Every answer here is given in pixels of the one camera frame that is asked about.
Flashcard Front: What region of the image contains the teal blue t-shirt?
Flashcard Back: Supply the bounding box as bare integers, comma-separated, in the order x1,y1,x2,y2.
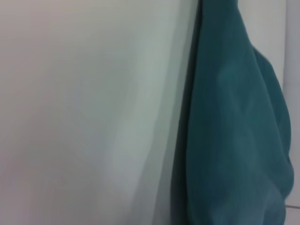
170,0,295,225

